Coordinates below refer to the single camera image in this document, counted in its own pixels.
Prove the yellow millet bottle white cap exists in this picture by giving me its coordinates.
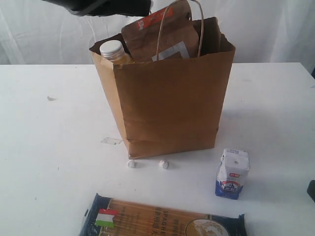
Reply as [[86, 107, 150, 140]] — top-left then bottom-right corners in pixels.
[[99, 40, 134, 64]]

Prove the brown snack pouch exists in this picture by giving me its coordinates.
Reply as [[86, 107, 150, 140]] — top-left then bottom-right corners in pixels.
[[121, 0, 199, 62]]

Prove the brown paper bag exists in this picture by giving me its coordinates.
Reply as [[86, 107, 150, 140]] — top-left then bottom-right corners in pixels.
[[89, 0, 236, 159]]

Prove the small white blue milk carton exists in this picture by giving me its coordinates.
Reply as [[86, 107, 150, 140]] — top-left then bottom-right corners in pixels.
[[215, 148, 250, 200]]

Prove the clear tape piece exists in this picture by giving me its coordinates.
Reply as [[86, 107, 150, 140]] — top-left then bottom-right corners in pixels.
[[101, 137, 122, 145]]

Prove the small white wrapped candy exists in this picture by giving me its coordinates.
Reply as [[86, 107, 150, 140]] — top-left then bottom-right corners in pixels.
[[158, 160, 169, 170], [126, 159, 136, 169]]

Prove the spaghetti packet dark blue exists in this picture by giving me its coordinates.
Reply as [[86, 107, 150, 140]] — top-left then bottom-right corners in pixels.
[[80, 194, 247, 236]]

